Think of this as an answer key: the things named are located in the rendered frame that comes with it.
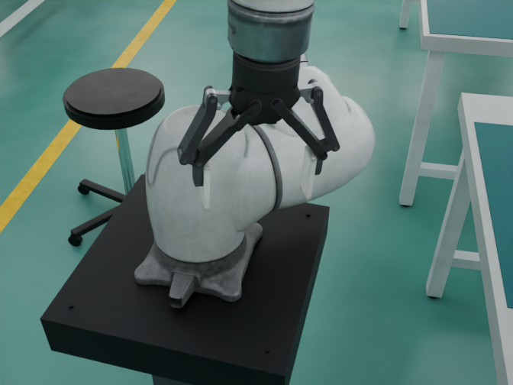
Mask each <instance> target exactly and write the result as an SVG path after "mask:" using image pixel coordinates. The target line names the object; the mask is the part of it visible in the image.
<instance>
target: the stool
mask: <svg viewBox="0 0 513 385"><path fill-rule="evenodd" d="M164 103H165V92H164V85H163V84H162V82H161V81H160V80H159V79H158V78H157V77H155V76H154V75H152V74H150V73H148V72H146V71H143V70H139V69H133V68H121V67H119V68H109V69H105V70H98V71H95V72H92V73H89V74H86V75H84V76H82V77H80V78H78V79H77V80H75V81H74V82H73V83H72V84H71V85H70V86H69V87H68V88H67V89H66V91H65V92H64V93H63V104H64V108H65V111H66V114H67V116H68V117H69V118H70V119H71V120H72V121H74V122H75V123H77V124H79V125H82V126H85V127H87V128H93V129H97V130H115V138H116V142H117V147H118V155H119V159H120V164H121V172H122V176H123V181H124V188H125V192H126V195H127V194H128V193H129V191H130V190H131V188H132V187H133V185H134V184H135V183H136V182H135V177H134V168H133V164H132V159H131V150H130V145H129V140H128V135H127V128H130V127H133V126H135V125H139V124H142V123H144V122H145V121H147V120H149V119H151V118H152V117H153V116H154V115H155V114H157V113H158V112H159V111H160V109H161V108H162V107H163V105H164ZM78 191H79V192H80V193H81V194H83V195H87V194H89V192H90V191H92V192H94V193H97V194H99V195H101V196H104V197H106V198H109V199H112V200H114V201H116V202H119V203H122V201H123V200H124V198H125V196H126V195H125V194H123V193H120V192H117V191H114V190H113V189H109V188H107V187H105V186H102V185H99V184H97V183H94V182H92V181H90V180H87V179H84V180H82V181H81V182H80V183H79V186H78ZM118 206H119V205H118ZM118 206H116V207H114V208H113V209H110V210H108V211H107V212H104V213H102V214H101V215H99V216H97V217H95V218H93V219H91V220H89V221H87V222H85V223H83V224H81V225H79V226H77V227H75V228H74V229H72V230H71V235H70V236H69V238H68V242H69V243H70V244H71V245H72V246H76V247H78V246H80V244H81V243H82V241H83V239H82V235H84V234H85V233H87V232H89V231H91V230H93V229H95V228H97V227H99V226H100V225H103V224H105V223H106V222H108V221H109V219H110V218H111V217H112V216H113V214H114V213H115V211H116V210H117V208H118Z"/></svg>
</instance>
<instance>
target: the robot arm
mask: <svg viewBox="0 0 513 385"><path fill-rule="evenodd" d="M314 2H315V0H227V6H228V13H227V22H228V32H227V38H228V41H229V44H230V46H231V49H232V50H233V69H232V83H231V87H230V88H229V90H215V89H214V87H213V86H206V87H205V89H204V94H203V100H202V104H201V105H191V106H186V107H184V108H180V109H178V110H175V111H174V112H172V113H171V114H170V115H168V116H167V117H166V118H164V119H163V120H162V121H161V122H160V124H159V125H158V126H157V128H156V130H155V132H154V135H153V138H152V141H151V143H150V147H149V150H148V155H147V162H146V173H145V178H146V194H147V207H148V212H149V216H150V223H151V226H152V229H153V235H154V244H153V246H152V248H151V249H150V252H149V254H148V255H147V257H146V259H145V260H144V262H143V263H142V264H141V265H140V266H139V267H138V268H137V269H136V270H135V272H134V277H135V281H136V282H137V283H138V284H140V285H161V286H168V287H171V288H170V291H169V297H168V301H169V304H170V305H171V306H172V307H175V308H181V307H183V306H184V305H185V304H186V302H187V300H188V299H189V297H190V296H191V295H192V293H193V292H197V293H204V294H208V295H213V296H217V297H219V298H221V299H223V300H225V301H228V302H235V301H237V300H239V298H241V294H242V288H241V284H242V281H243V278H244V274H245V272H246V269H247V266H248V264H249V261H250V257H251V254H252V253H253V249H254V246H255V244H256V243H257V241H258V240H259V239H260V238H261V237H262V235H263V228H262V226H261V225H260V224H258V223H256V222H257V221H258V220H260V219H261V218H262V217H263V216H264V215H266V214H268V213H269V212H272V211H275V210H278V209H284V208H288V207H292V206H294V205H299V204H302V203H304V202H308V201H311V200H313V199H316V198H319V197H321V196H324V195H326V194H328V193H331V192H333V191H334V190H336V189H339V188H340V187H342V186H343V185H345V184H346V183H348V182H349V181H351V180H352V179H353V178H354V177H355V176H356V175H357V174H359V173H360V172H361V171H362V170H363V169H364V167H365V166H366V165H367V164H368V163H369V161H370V159H371V156H372V154H373V150H374V147H375V134H374V130H373V126H372V123H371V121H370V119H369V118H368V116H367V114H366V113H365V111H364V110H363V108H362V107H361V106H359V105H358V104H357V103H356V102H355V101H354V100H352V99H351V98H349V97H347V96H341V94H340V93H339V92H338V91H337V89H336V87H335V86H334V84H333V83H332V82H331V79H330V77H329V76H328V75H327V74H326V73H324V72H323V71H321V70H320V69H319V68H317V67H316V66H309V64H308V58H307V56H306V52H305V51H306V50H307V49H308V46H309V40H310V33H311V22H312V15H313V13H314V10H315V4H314ZM225 102H230V104H231V107H230V108H229V109H228V110H227V111H225V110H223V109H221V107H222V105H223V104H224V103H225ZM238 115H239V117H238Z"/></svg>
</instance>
